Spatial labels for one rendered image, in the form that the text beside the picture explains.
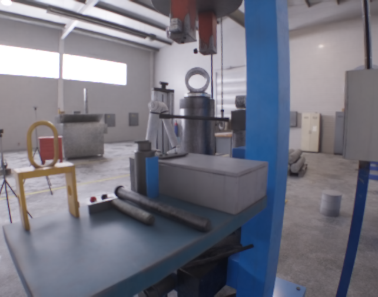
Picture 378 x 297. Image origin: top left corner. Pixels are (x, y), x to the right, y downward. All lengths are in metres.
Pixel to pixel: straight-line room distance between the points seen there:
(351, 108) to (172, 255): 0.96
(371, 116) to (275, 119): 0.42
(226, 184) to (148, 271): 0.35
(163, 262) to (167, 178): 0.42
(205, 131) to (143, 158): 0.59
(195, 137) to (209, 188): 0.61
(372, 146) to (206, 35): 1.17
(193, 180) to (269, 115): 0.48
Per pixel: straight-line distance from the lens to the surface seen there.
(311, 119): 11.34
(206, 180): 0.72
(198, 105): 1.30
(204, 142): 1.30
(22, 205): 0.67
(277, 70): 1.06
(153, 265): 0.48
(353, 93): 1.17
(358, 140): 1.16
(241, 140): 2.62
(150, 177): 0.81
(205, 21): 1.67
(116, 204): 0.73
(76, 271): 0.49
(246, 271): 1.33
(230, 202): 0.69
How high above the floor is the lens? 1.33
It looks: 7 degrees down
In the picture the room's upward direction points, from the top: straight up
